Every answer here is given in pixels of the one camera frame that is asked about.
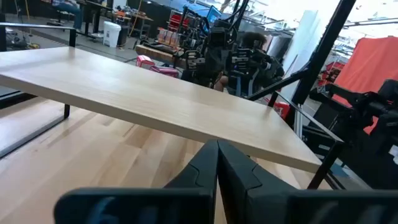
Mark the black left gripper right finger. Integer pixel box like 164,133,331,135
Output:
217,139,398,224

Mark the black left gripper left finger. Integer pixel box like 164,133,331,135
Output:
54,139,219,224

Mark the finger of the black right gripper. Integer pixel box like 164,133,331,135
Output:
329,104,373,125
309,83,363,105

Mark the background cereal box row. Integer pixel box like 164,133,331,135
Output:
157,27,181,47

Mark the orange cloth backdrop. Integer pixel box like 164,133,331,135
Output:
332,36,398,135

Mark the red box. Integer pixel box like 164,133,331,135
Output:
264,98,292,121

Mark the white panel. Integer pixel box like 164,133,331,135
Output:
281,9,327,100

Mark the pink box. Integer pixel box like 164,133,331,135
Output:
136,55,155,70
150,65,180,78

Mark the wooden bench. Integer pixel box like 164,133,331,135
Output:
135,44,187,68

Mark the blue monitor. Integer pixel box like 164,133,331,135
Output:
205,5,223,26

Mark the red rack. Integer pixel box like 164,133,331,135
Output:
167,14,190,32

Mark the black trash bin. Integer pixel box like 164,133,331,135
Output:
118,24,130,47

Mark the white trash bin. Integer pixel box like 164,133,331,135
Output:
102,21,122,48

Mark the wooden table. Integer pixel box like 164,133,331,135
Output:
111,11,155,38

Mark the black table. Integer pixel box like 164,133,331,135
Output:
76,0,109,40

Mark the black rig frame strut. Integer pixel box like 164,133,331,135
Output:
247,0,357,138

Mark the wooden shelf black metal frame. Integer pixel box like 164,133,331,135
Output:
0,22,345,190

